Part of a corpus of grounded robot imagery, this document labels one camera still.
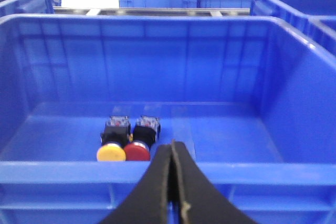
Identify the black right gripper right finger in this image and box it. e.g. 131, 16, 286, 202
172, 141, 256, 223

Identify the small blue crate background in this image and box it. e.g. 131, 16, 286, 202
197, 0, 251, 8

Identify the large blue bin right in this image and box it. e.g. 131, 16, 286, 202
1, 15, 335, 223

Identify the large blue bin left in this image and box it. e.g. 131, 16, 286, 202
250, 0, 335, 55

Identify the red push button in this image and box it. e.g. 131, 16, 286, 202
124, 115, 161, 161

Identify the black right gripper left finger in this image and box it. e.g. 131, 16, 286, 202
100, 145, 172, 223

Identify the metal roller conveyor frame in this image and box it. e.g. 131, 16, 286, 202
54, 7, 250, 17

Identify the large blue bin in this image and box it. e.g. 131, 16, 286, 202
250, 0, 335, 55
1, 15, 335, 223

